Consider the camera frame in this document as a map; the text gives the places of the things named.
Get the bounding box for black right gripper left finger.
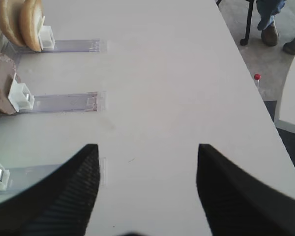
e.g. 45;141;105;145
0;144;100;236

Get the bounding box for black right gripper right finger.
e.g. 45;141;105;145
196;144;295;236

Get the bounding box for outer brown meat patty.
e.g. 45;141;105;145
0;53;17;115

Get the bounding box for red capped bottle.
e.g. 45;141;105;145
253;74;261;90

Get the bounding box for inner bun slice right rack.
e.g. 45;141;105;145
19;0;44;52

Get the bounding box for bun slice rack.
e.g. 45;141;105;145
19;0;44;52
0;0;26;47

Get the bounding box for person legs in jeans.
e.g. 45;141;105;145
256;0;295;55

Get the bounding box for outer bun slice right rack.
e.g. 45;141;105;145
0;0;26;47

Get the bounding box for clear rail with lettuce pusher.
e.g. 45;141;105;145
0;157;107;195

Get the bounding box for clear rail with patty pusher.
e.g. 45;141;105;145
8;74;106;114

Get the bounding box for clear rail with bun pusher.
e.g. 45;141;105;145
0;17;107;56

